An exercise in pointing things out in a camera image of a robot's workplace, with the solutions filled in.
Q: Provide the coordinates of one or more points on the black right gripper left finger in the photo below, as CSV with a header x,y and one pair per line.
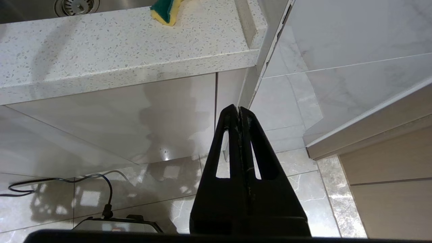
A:
x,y
219,202

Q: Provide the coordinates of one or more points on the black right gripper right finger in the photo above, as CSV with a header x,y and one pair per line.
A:
x,y
273,206

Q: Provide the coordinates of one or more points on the green and yellow sponge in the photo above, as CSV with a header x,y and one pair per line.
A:
x,y
165,11

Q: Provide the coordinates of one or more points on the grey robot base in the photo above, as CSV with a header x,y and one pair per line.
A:
x,y
101,226

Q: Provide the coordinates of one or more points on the stainless steel sink basin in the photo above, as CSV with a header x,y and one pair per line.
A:
x,y
27,11

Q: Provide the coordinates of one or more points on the beige wooden cabinet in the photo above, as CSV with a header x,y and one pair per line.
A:
x,y
388,168

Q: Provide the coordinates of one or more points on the glossy white cabinet front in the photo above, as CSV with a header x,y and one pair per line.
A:
x,y
118,118

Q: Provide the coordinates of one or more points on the round metal drain strainer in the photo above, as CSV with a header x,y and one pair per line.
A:
x,y
78,6

